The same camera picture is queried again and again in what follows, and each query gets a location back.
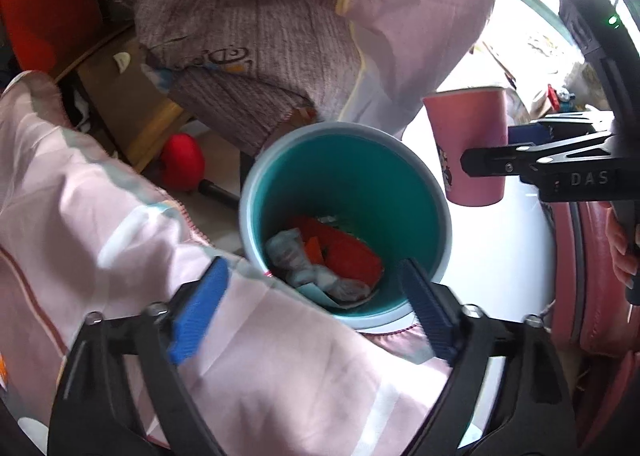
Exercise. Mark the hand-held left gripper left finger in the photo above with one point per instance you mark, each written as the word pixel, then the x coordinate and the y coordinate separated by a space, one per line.
pixel 200 311

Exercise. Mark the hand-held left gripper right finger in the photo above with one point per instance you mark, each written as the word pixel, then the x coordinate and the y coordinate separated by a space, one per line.
pixel 425 306

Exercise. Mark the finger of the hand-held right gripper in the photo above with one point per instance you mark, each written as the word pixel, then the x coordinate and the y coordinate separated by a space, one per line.
pixel 525 132
pixel 500 161

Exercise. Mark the pink paper cup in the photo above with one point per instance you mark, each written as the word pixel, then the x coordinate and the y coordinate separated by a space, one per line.
pixel 465 126

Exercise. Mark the red orange wrapper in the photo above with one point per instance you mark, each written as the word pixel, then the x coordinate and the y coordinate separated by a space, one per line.
pixel 350 251

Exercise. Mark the white paper towel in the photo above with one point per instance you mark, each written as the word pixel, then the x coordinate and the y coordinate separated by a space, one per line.
pixel 290 251

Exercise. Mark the orange plastic wrapper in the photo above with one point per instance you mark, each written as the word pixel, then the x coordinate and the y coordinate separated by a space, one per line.
pixel 314 250

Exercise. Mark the teal trash bin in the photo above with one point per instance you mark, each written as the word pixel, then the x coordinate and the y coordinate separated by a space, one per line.
pixel 350 171

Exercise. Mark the person's right hand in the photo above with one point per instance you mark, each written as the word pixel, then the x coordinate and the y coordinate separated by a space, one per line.
pixel 620 246

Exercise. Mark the maroon leather sofa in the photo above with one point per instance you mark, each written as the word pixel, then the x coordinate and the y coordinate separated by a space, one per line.
pixel 590 286

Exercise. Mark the pink plaid tablecloth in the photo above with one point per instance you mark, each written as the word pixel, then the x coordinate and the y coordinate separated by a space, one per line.
pixel 100 236

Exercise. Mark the red round object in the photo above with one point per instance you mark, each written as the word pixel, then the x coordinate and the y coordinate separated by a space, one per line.
pixel 182 161

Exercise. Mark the brown cardboard box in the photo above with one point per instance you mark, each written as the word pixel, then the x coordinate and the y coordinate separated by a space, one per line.
pixel 125 101

